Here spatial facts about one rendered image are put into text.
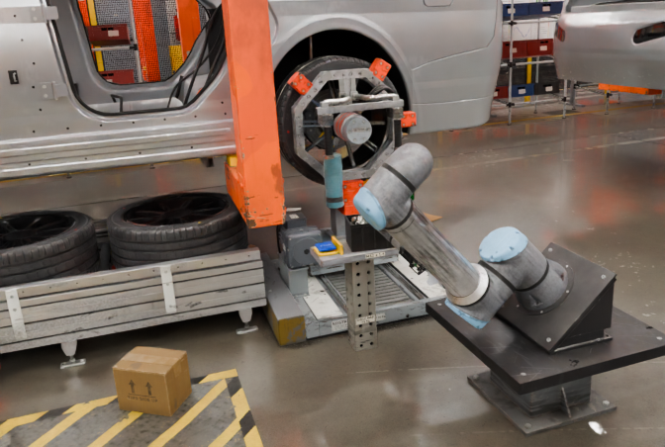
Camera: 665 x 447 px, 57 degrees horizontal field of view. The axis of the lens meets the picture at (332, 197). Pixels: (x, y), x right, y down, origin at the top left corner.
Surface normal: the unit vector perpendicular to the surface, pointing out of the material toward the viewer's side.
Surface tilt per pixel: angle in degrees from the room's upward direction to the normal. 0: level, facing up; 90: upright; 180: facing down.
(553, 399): 90
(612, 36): 86
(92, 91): 88
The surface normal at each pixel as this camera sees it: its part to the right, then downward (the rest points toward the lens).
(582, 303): -0.69, -0.62
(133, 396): -0.28, 0.28
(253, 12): 0.30, 0.25
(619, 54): -0.91, 0.19
